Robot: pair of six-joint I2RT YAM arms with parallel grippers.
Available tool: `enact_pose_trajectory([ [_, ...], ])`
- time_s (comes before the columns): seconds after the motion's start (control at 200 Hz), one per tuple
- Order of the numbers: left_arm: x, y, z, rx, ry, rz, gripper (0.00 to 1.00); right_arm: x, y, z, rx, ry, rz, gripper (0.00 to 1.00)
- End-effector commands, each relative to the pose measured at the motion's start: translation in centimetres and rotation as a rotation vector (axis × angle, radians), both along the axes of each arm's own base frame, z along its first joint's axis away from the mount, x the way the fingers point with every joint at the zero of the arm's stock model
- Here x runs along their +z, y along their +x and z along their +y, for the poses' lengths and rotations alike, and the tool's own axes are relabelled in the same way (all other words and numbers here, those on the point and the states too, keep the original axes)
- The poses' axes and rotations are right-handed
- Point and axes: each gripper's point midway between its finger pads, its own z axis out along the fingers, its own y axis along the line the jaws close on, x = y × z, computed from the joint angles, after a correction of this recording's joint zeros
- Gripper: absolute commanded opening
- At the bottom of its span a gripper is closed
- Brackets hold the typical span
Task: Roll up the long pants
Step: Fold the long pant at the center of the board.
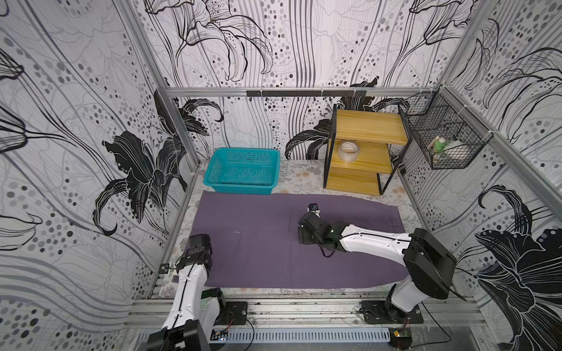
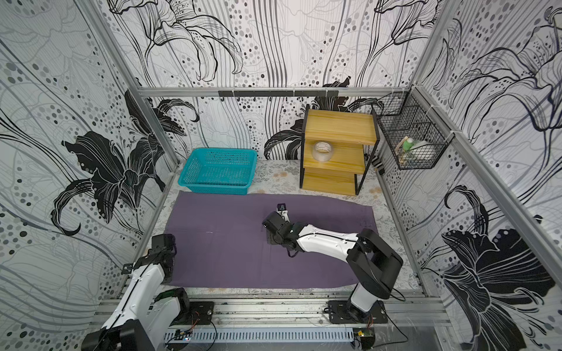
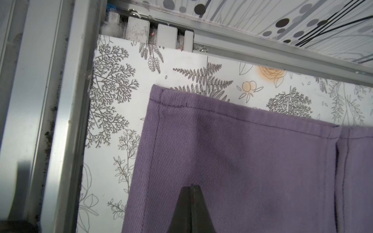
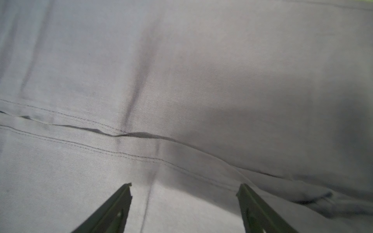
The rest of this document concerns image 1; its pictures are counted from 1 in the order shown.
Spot small black power module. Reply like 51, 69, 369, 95
389, 328, 413, 350

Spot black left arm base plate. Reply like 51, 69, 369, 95
215, 301, 248, 326

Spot purple long pants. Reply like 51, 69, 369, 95
192, 192, 408, 289

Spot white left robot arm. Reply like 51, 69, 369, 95
146, 233, 225, 350

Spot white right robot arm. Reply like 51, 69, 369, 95
298, 211, 457, 323

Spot black wire basket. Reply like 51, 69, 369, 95
398, 92, 493, 175

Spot floral patterned tablecloth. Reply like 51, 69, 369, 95
157, 159, 445, 299

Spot clear tape roll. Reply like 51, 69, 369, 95
337, 141, 360, 162

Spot small green circuit board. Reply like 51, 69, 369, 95
209, 329, 229, 344

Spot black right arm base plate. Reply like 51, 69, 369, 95
359, 300, 424, 326

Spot white slotted cable duct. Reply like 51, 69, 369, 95
135, 328, 392, 344

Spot teal plastic basket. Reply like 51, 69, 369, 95
203, 148, 280, 195

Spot wooden black-framed shelf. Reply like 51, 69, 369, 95
323, 107, 408, 196

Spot green white bottle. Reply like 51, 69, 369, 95
433, 137, 448, 165

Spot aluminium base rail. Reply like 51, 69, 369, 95
124, 292, 486, 329

